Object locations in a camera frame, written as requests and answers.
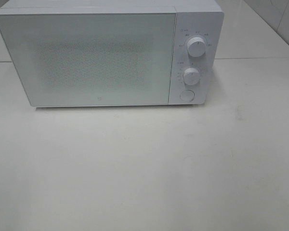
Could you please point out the round white door button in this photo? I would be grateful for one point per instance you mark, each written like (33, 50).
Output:
(187, 95)

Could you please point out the white microwave knob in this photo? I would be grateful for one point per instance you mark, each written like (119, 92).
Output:
(196, 46)
(191, 76)

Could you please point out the white microwave door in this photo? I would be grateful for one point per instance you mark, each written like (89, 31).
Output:
(88, 60)

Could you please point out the white microwave oven body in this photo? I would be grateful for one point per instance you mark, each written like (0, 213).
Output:
(192, 18)

